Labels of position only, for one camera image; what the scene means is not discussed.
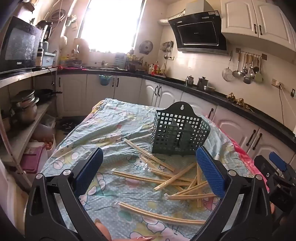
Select green plastic utensil basket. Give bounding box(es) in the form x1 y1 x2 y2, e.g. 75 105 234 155
151 101 211 156

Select white base cabinets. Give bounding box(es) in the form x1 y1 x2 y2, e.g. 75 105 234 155
57 74 296 164

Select kitchen window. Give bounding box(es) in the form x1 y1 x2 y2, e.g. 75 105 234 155
77 0 145 52

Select steel mesh strainer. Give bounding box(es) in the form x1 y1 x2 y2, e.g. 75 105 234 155
222 51 233 81

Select hanging kitchen tools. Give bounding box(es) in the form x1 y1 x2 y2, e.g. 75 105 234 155
162 41 174 59

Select white wall cabinets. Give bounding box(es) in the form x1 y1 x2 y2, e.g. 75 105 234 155
221 0 296 52

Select round wall fan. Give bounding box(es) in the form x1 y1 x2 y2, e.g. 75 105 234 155
139 40 153 55

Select ginger roots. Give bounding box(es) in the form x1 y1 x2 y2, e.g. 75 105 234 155
226 93 251 109

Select large steel ladle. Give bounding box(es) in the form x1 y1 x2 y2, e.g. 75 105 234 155
243 54 253 84

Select black range hood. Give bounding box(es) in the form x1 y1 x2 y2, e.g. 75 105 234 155
168 10 229 55

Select steel pot with lid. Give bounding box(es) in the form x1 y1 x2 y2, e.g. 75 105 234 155
197 77 209 90

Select coiled hoses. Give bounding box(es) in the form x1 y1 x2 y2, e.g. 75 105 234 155
44 0 70 24

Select wall utensil rail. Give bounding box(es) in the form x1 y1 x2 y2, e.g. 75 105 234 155
235 48 267 60

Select person's left hand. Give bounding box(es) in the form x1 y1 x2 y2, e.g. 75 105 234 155
94 219 156 241

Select black microwave oven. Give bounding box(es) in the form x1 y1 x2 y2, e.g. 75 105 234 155
0 16 44 75

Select pink plastic box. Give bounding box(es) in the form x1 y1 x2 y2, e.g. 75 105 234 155
21 146 45 174

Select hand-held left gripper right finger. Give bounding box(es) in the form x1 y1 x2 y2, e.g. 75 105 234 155
195 146 273 241

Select steel slotted spoon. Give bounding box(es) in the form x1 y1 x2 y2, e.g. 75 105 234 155
240 53 247 76

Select black frying pan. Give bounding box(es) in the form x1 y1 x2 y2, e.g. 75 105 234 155
35 89 63 102

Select flexible aluminium duct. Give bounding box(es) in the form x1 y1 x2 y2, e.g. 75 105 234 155
158 9 186 25

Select cartoon print bedsheet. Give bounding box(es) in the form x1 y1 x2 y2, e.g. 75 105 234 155
38 98 257 241

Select stacked steel pots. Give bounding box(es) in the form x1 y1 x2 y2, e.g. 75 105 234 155
10 89 40 123

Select condiment bottles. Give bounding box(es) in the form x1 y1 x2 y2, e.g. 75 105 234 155
148 61 167 76

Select blue storage box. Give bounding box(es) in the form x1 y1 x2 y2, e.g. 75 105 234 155
42 52 56 67

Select pale spatula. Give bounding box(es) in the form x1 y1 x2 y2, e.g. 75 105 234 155
254 57 264 83

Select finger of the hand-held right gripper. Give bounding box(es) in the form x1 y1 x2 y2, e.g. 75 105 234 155
254 155 278 179
269 152 292 173

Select blue hanging bin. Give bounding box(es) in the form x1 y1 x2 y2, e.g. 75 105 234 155
99 75 113 86

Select pile of bamboo chopsticks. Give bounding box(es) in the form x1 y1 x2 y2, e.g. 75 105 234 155
112 133 216 225

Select open shelf unit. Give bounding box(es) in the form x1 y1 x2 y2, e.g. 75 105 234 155
0 67 58 176

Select dark ladle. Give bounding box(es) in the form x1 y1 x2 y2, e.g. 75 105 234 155
251 56 260 73

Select wall power outlet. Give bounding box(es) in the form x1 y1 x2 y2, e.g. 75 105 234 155
271 79 285 90

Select white power cable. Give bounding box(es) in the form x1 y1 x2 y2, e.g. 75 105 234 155
278 85 287 126

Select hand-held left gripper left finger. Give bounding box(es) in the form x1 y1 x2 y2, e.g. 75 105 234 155
24 147 104 241

